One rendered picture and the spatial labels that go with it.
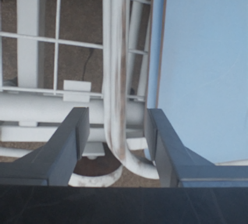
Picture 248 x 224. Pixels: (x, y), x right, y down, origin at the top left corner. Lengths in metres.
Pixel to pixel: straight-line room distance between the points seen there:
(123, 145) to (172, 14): 0.19
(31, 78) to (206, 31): 0.27
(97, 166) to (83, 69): 0.51
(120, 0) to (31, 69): 0.18
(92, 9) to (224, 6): 0.57
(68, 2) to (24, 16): 0.47
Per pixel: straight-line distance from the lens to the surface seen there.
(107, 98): 0.26
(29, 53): 0.33
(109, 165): 0.34
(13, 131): 0.37
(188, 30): 0.26
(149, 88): 0.27
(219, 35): 0.28
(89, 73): 0.78
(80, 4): 0.78
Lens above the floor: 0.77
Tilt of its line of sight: 68 degrees down
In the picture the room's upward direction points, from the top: 141 degrees clockwise
